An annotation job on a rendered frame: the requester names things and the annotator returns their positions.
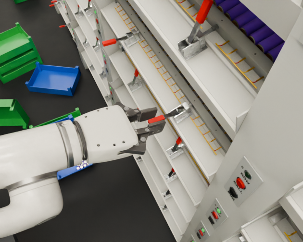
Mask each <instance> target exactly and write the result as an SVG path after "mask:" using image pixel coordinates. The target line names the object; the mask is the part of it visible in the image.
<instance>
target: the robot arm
mask: <svg viewBox="0 0 303 242"><path fill-rule="evenodd" d="M157 111H158V109H157V107H154V108H148V109H143V110H139V109H132V108H129V107H126V106H125V105H123V104H122V103H121V102H116V103H115V104H113V105H112V106H108V107H104V108H101V109H97V110H94V111H91V112H88V113H86V114H83V115H81V116H79V117H77V118H75V119H74V121H73V122H71V121H70V120H65V121H60V122H56V123H52V124H48V125H43V126H39V127H35V128H31V129H27V130H23V131H18V132H14V133H9V134H5V135H1V136H0V189H3V188H5V189H7V190H8V192H9V196H10V204H9V205H8V206H6V207H3V208H0V238H3V237H7V236H10V235H13V234H16V233H19V232H22V231H24V230H27V229H29V228H32V227H35V226H37V225H40V224H42V223H44V222H46V221H48V220H51V219H52V218H55V217H56V216H57V215H59V214H60V212H61V211H62V209H63V196H62V192H61V189H60V185H59V182H58V179H57V172H58V171H61V170H63V169H67V168H70V167H74V166H77V165H80V164H82V160H86V162H87V163H88V164H92V163H101V162H107V161H112V160H116V159H120V158H124V157H128V156H131V155H133V154H137V155H144V154H145V151H146V140H147V138H148V136H150V135H154V134H157V133H160V132H162V131H163V129H164V126H165V124H166V121H165V120H161V121H157V122H153V123H149V124H148V126H147V127H144V128H139V129H134V128H133V126H132V125H131V122H134V121H138V122H142V121H147V120H149V119H152V118H155V116H156V113H157ZM138 141H139V145H135V144H137V143H138Z"/></svg>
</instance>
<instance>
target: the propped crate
mask: <svg viewBox="0 0 303 242"><path fill-rule="evenodd" d="M65 120H70V121H71V122H73V121H74V118H73V116H72V114H71V115H68V117H66V118H64V119H61V120H58V121H56V122H60V121H65ZM56 122H53V123H56ZM88 165H89V166H87V167H84V168H82V169H80V170H77V169H76V168H77V167H78V166H74V167H70V168H67V169H63V170H61V171H58V172H57V179H58V180H60V179H63V178H65V177H67V176H69V175H72V174H74V173H76V172H79V171H81V170H83V169H86V168H88V167H90V166H92V165H93V164H88Z"/></svg>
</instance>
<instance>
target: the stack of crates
mask: <svg viewBox="0 0 303 242"><path fill-rule="evenodd" d="M15 24H16V27H14V28H11V29H9V30H7V31H5V32H2V33H0V79H1V81H2V82H3V84H5V83H7V82H9V81H10V80H12V79H14V78H16V77H18V76H20V75H22V74H24V73H26V72H28V71H30V70H32V69H34V68H36V64H35V63H36V61H37V62H39V63H40V64H43V62H42V59H41V57H40V55H39V53H38V51H37V49H36V47H35V44H34V42H33V40H32V38H31V36H28V34H27V33H26V32H25V31H24V30H23V29H22V27H21V26H20V25H19V23H18V22H17V23H15Z"/></svg>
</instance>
